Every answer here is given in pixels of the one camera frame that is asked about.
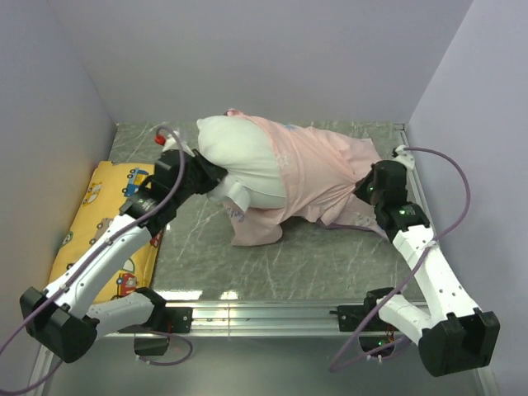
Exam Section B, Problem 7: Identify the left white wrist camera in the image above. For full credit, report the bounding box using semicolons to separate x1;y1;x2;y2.
154;130;193;156

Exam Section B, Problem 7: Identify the right side aluminium rail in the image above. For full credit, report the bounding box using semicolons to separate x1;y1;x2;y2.
393;124;431;217

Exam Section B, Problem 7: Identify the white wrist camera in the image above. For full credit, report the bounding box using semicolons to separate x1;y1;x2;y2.
392;144;416;171
154;130;193;156

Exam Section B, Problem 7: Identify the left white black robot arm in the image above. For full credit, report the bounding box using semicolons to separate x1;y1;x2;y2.
20;150;228;363

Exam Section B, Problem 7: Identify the front aluminium rail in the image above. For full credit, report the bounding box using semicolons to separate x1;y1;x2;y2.
102;299;430;339

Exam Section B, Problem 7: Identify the purple princess print pillowcase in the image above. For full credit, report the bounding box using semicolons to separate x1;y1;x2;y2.
225;109;386;247

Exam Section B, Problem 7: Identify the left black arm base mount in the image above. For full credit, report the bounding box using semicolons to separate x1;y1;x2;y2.
133;307;194;366

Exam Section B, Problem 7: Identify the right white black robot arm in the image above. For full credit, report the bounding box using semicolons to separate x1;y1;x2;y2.
354;160;500;377

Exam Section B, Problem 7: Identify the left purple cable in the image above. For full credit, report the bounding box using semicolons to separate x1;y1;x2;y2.
0;126;195;393

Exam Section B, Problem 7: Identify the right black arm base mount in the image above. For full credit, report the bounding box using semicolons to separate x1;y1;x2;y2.
332;304;409;360

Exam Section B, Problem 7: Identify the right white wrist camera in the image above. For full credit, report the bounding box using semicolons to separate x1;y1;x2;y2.
392;144;416;171

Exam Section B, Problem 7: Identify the yellow car print pillow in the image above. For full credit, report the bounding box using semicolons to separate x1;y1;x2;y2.
49;161;162;304

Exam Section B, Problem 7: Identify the white pillow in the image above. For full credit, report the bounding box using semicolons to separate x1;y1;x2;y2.
196;115;286;212

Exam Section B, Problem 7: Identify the aluminium rail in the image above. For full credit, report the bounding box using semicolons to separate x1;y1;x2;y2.
102;299;430;339
393;124;431;217

